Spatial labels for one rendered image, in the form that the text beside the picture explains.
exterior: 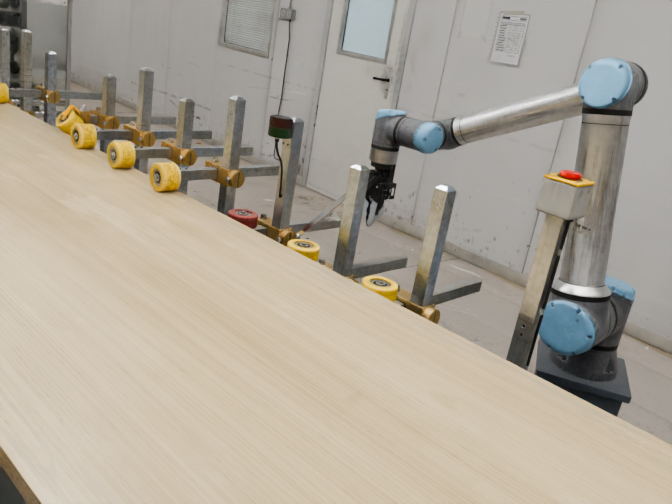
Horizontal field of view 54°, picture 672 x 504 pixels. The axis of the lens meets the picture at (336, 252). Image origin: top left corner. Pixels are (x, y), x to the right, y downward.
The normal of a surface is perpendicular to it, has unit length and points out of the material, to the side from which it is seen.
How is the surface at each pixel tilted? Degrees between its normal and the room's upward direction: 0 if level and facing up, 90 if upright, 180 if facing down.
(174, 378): 0
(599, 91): 82
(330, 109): 90
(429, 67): 90
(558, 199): 90
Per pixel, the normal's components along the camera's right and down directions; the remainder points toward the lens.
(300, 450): 0.16, -0.93
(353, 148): -0.74, 0.11
